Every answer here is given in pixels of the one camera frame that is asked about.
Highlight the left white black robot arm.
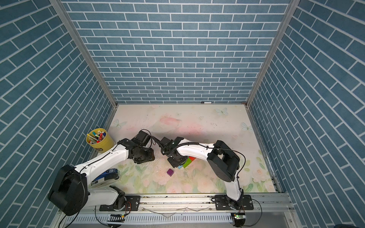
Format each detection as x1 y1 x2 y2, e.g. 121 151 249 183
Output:
48 130 155 216

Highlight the yellow pen cup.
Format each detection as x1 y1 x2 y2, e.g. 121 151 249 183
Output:
86 128 116 153

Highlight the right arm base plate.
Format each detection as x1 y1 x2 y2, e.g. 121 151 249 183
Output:
211 194 254 211

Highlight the aluminium front rail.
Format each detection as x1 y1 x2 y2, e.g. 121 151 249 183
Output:
51 193 301 228

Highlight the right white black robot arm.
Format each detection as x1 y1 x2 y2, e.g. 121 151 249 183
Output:
152 136 243 210

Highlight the purple cube block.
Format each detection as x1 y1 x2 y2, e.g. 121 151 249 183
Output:
166 169 174 177

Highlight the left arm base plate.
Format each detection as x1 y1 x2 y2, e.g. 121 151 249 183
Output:
99 195 141 212

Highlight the green block front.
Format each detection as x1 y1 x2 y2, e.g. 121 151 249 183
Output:
183 158 192 168

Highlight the blue black stapler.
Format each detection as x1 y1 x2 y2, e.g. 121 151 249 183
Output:
90 169 120 188

